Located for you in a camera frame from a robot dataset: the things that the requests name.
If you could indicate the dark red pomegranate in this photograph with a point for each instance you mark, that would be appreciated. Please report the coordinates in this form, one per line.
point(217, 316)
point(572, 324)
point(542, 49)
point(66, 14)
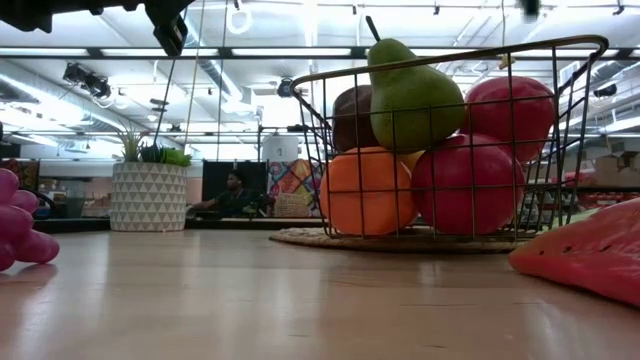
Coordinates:
point(350, 120)

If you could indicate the purple grape bunch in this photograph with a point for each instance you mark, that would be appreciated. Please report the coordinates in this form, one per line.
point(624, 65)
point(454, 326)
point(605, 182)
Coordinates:
point(15, 220)

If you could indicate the green pear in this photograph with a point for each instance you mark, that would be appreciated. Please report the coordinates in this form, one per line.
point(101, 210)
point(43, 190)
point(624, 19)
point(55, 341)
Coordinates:
point(415, 110)

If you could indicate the orange fruit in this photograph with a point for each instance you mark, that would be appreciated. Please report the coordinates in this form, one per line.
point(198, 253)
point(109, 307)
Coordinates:
point(370, 195)

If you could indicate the red apple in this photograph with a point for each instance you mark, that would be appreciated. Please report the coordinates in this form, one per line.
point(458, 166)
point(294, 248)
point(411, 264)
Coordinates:
point(520, 110)
point(460, 185)

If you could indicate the watermelon slice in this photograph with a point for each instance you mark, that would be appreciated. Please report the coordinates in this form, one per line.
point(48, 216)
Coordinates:
point(590, 255)

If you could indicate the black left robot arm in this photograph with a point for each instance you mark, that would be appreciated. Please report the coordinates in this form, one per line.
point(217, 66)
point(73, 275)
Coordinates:
point(25, 12)

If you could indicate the woven wicker basket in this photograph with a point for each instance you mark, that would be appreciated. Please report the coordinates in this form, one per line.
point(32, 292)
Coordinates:
point(291, 206)

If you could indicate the black overhead rig beam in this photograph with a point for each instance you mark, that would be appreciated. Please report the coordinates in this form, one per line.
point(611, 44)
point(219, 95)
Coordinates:
point(225, 52)

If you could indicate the black ceiling fixture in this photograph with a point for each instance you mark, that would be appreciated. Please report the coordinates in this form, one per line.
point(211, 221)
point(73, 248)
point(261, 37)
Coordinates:
point(87, 82)
point(606, 91)

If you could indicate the white cylindrical container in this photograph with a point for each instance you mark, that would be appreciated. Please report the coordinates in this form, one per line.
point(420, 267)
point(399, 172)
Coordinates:
point(280, 147)

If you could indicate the green succulent in white pot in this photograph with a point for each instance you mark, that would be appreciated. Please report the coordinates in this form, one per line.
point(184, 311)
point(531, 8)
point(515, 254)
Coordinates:
point(147, 195)

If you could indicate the person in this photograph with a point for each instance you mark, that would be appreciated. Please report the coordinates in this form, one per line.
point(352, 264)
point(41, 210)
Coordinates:
point(235, 197)

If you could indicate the colourful patterned cloth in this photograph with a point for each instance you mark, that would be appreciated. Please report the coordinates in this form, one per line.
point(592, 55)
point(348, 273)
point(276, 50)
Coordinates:
point(295, 177)

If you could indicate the round woven placemat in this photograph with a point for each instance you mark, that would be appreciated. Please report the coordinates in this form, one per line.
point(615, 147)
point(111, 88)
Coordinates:
point(300, 237)

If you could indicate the cardboard boxes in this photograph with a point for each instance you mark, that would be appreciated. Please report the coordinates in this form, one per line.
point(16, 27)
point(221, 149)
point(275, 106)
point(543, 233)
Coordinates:
point(617, 170)

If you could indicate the shelf with red bins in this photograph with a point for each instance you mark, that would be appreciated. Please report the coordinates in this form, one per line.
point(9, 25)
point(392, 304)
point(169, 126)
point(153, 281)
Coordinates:
point(607, 200)

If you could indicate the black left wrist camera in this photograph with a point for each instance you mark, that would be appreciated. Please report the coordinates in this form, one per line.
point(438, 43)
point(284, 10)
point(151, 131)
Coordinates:
point(170, 37)

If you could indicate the round black overhead camera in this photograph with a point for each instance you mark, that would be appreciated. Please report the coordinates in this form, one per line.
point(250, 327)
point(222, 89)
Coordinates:
point(286, 89)

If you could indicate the black aluminium table frame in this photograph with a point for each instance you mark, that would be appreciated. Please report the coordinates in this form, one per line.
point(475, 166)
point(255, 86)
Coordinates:
point(75, 225)

